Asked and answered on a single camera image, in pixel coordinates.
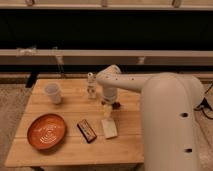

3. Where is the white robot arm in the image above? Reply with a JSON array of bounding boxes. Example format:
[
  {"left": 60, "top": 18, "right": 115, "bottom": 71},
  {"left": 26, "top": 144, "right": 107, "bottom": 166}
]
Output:
[{"left": 96, "top": 65, "right": 204, "bottom": 171}]

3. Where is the white rectangular block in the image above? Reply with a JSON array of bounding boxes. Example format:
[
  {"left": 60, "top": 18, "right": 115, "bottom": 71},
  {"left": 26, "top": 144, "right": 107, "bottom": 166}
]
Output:
[{"left": 101, "top": 118, "right": 118, "bottom": 139}]

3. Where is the small white bottle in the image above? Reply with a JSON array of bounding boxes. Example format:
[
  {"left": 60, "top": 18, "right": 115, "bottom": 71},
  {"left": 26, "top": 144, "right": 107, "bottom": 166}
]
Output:
[{"left": 87, "top": 72, "right": 96, "bottom": 99}]

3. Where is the dark chocolate bar box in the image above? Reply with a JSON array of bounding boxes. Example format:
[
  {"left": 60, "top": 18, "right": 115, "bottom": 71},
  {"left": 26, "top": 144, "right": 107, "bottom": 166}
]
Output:
[{"left": 77, "top": 119, "right": 97, "bottom": 143}]

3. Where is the translucent plastic cup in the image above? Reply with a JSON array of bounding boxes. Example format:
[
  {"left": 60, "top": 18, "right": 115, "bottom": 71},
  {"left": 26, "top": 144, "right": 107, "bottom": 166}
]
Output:
[{"left": 44, "top": 83, "right": 62, "bottom": 104}]

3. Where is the orange ceramic plate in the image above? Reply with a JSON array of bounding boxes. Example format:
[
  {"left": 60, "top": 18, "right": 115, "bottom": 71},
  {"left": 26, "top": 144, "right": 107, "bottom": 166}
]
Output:
[{"left": 27, "top": 114, "right": 66, "bottom": 150}]

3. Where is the black cable on floor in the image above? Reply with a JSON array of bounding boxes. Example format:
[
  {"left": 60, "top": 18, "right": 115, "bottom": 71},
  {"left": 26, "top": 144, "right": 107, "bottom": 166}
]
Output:
[{"left": 194, "top": 83, "right": 213, "bottom": 120}]

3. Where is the white metal rail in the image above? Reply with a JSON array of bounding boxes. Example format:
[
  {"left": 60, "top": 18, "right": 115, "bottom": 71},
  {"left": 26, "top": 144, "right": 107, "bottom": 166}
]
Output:
[{"left": 0, "top": 49, "right": 213, "bottom": 66}]

